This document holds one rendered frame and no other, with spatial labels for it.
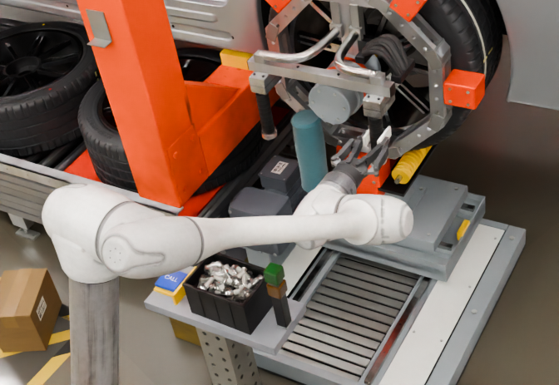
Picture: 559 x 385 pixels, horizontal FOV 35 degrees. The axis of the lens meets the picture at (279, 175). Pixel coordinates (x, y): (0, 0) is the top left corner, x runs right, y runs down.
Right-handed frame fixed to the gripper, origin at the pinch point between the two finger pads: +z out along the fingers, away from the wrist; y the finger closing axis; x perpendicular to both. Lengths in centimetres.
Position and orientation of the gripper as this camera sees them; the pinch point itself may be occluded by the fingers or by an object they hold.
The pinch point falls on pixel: (377, 135)
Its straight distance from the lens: 233.6
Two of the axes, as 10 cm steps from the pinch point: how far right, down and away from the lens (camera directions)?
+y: 8.6, 2.2, -4.6
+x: -1.4, -7.7, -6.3
